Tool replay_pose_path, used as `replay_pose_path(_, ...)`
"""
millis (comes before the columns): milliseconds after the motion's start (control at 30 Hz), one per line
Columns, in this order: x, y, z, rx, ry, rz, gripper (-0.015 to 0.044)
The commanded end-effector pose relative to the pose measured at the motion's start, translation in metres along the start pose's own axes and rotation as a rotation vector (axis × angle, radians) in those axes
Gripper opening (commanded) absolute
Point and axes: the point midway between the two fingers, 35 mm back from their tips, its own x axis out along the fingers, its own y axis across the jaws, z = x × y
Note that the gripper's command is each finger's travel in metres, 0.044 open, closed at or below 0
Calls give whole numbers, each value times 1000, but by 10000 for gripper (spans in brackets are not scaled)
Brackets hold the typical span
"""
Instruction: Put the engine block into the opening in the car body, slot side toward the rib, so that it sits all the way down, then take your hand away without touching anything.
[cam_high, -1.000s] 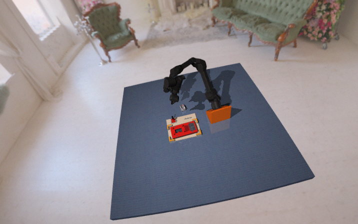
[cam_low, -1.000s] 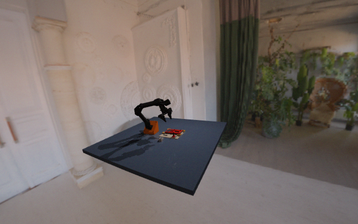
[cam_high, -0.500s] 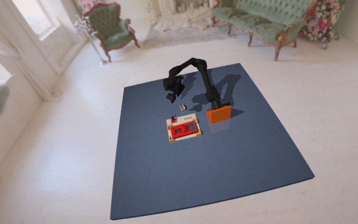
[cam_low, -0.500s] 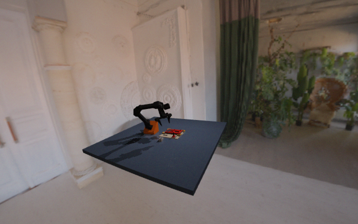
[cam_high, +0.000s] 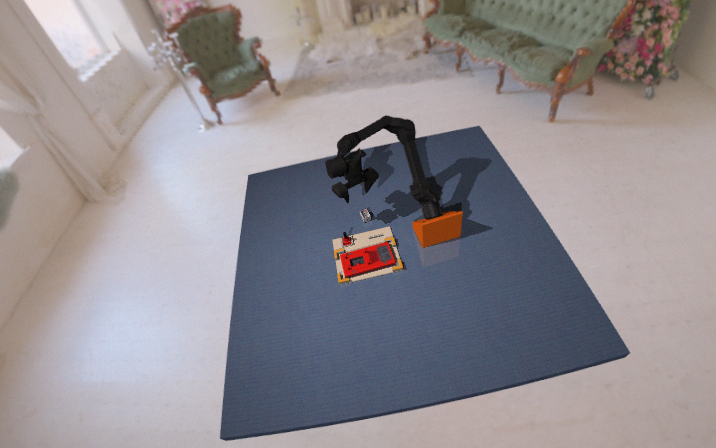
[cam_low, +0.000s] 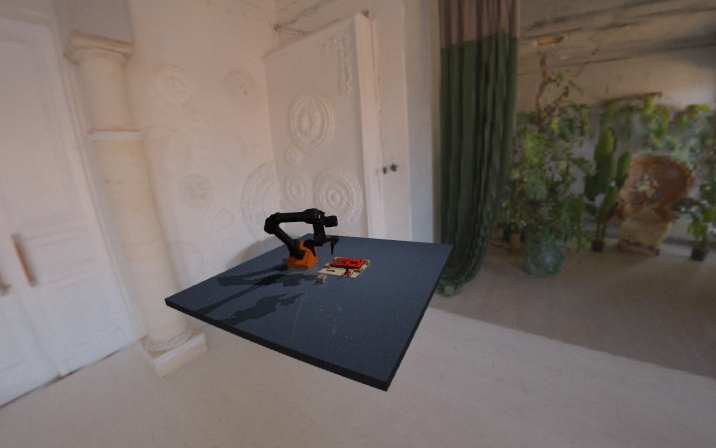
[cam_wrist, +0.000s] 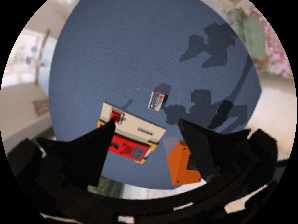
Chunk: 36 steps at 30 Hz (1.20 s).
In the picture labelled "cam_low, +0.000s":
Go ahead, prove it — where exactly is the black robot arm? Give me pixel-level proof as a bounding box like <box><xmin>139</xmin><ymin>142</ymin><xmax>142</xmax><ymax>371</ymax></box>
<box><xmin>264</xmin><ymin>208</ymin><xmax>338</xmax><ymax>260</ymax></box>

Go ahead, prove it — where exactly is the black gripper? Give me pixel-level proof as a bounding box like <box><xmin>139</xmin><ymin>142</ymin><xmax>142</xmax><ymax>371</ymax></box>
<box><xmin>303</xmin><ymin>228</ymin><xmax>339</xmax><ymax>258</ymax></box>

